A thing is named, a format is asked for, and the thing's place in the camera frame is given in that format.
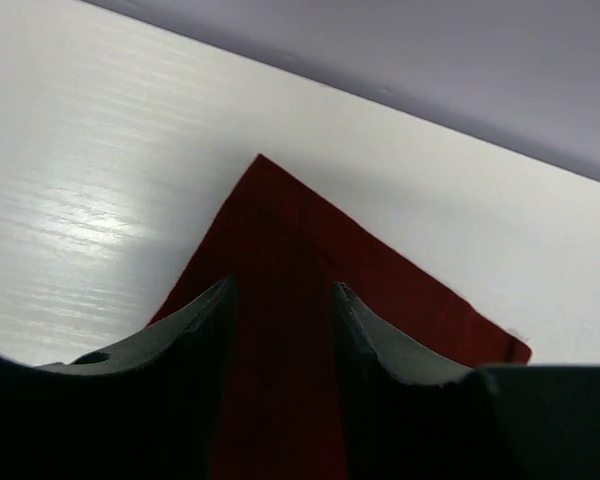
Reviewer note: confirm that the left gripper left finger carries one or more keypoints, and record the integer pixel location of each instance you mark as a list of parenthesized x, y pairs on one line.
[(146, 407)]

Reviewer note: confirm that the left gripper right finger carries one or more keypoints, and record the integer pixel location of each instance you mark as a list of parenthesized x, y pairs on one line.
[(408, 412)]

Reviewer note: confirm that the dark red t-shirt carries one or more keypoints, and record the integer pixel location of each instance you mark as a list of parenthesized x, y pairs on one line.
[(286, 247)]

